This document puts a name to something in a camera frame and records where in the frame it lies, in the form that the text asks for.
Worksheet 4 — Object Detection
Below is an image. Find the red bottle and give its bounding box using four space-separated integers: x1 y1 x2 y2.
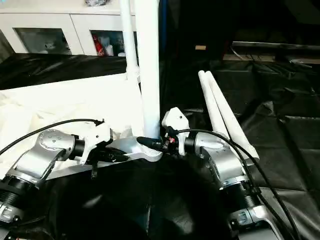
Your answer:
92 35 105 57

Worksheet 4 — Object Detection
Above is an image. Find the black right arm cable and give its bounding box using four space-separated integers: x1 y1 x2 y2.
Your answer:
172 127 303 240

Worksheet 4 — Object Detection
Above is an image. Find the black work mat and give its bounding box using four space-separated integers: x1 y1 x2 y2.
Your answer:
0 52 320 240

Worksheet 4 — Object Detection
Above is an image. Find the white plastic table top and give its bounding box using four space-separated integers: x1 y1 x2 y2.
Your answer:
0 72 164 181

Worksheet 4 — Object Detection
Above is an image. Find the white cabinet with glass doors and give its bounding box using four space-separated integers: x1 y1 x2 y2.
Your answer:
0 0 138 58

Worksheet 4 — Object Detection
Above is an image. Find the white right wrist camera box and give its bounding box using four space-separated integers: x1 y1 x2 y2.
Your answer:
160 107 190 157

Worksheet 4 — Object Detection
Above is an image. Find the grey horizontal rail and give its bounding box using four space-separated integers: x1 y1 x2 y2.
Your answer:
231 41 320 53

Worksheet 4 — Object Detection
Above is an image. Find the white plastic table leg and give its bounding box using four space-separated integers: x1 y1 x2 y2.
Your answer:
197 70 230 136
134 0 162 147
119 0 142 84
203 70 260 162

